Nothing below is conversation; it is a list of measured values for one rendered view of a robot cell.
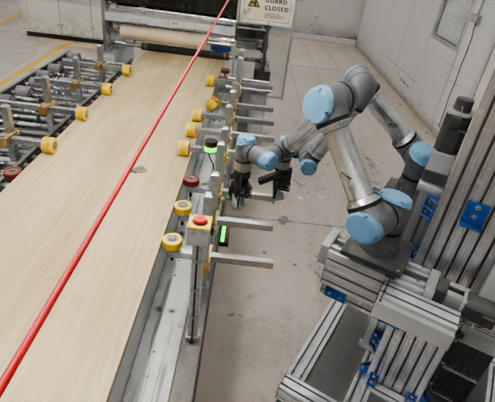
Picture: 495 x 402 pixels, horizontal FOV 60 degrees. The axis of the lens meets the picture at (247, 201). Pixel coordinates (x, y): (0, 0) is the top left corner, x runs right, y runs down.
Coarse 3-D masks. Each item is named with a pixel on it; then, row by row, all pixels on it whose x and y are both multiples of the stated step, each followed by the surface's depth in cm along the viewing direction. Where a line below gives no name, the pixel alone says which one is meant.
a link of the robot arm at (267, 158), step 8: (256, 144) 172; (248, 152) 170; (256, 152) 168; (264, 152) 167; (272, 152) 168; (280, 152) 172; (248, 160) 173; (256, 160) 168; (264, 160) 165; (272, 160) 166; (264, 168) 167; (272, 168) 169
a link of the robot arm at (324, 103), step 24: (312, 96) 136; (336, 96) 135; (312, 120) 138; (336, 120) 135; (336, 144) 137; (336, 168) 142; (360, 168) 138; (360, 192) 137; (360, 216) 136; (384, 216) 138; (360, 240) 140
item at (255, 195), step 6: (198, 186) 216; (204, 186) 217; (198, 192) 216; (222, 192) 215; (252, 192) 217; (258, 192) 217; (252, 198) 216; (258, 198) 216; (264, 198) 216; (270, 198) 216
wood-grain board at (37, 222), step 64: (192, 64) 386; (128, 128) 254; (0, 192) 185; (64, 192) 190; (128, 192) 196; (0, 256) 152; (64, 256) 156; (128, 256) 160; (0, 320) 129; (64, 320) 132; (128, 320) 135; (64, 384) 114
